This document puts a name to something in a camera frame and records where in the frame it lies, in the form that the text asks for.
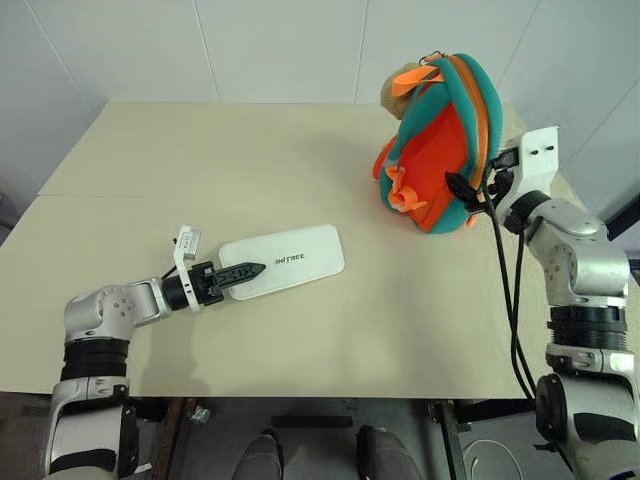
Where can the brown table leg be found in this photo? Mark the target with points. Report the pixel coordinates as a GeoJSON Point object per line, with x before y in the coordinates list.
{"type": "Point", "coordinates": [175, 420]}

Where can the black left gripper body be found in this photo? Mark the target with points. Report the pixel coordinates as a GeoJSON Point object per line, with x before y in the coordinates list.
{"type": "Point", "coordinates": [204, 286]}

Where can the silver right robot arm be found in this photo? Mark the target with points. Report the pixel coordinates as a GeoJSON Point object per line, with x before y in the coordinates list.
{"type": "Point", "coordinates": [590, 260]}

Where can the orange and teal backpack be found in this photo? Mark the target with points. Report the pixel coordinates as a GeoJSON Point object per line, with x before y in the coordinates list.
{"type": "Point", "coordinates": [440, 150]}

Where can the beige cloth lump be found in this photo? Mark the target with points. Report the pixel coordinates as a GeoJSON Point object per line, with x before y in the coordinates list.
{"type": "Point", "coordinates": [392, 97]}

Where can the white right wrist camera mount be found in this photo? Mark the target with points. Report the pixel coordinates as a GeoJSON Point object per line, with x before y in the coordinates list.
{"type": "Point", "coordinates": [540, 160]}

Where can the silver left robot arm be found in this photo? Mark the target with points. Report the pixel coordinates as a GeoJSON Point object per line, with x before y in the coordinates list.
{"type": "Point", "coordinates": [100, 310]}

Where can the dark rounded shape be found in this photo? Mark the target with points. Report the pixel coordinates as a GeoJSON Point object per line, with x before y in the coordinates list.
{"type": "Point", "coordinates": [260, 460]}
{"type": "Point", "coordinates": [385, 455]}

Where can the crumpled silver scrap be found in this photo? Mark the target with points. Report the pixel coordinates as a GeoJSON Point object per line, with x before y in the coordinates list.
{"type": "Point", "coordinates": [201, 415]}

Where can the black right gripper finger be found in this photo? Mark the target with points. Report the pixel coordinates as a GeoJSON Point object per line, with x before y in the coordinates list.
{"type": "Point", "coordinates": [465, 192]}

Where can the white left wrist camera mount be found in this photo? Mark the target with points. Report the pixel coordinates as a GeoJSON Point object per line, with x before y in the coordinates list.
{"type": "Point", "coordinates": [186, 241]}

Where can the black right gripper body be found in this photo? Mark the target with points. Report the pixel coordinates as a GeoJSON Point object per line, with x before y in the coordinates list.
{"type": "Point", "coordinates": [506, 175]}

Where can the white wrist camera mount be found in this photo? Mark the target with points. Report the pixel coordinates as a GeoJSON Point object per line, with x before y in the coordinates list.
{"type": "Point", "coordinates": [186, 241]}
{"type": "Point", "coordinates": [540, 160]}

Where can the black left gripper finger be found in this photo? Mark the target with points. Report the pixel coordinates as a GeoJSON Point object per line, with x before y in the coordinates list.
{"type": "Point", "coordinates": [239, 274]}

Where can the white box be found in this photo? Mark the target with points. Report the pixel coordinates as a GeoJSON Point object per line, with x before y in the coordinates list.
{"type": "Point", "coordinates": [300, 260]}

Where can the dark metal table frame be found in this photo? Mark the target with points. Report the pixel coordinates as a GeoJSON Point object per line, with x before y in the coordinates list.
{"type": "Point", "coordinates": [452, 440]}

